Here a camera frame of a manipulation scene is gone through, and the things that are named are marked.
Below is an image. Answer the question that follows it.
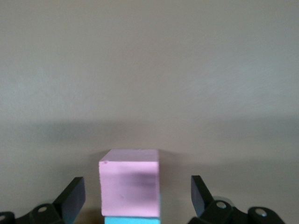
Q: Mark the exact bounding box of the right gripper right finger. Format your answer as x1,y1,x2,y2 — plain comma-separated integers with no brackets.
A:
191,175,235,224

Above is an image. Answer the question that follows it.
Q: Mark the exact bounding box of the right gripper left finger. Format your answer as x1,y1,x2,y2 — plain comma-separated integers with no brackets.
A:
30,176,86,224

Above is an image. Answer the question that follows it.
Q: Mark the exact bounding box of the pink foam cube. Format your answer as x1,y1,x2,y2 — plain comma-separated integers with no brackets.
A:
99,149,161,217

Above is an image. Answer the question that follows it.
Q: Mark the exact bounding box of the cyan foam cube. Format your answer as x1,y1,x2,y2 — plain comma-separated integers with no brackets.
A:
104,193,162,224

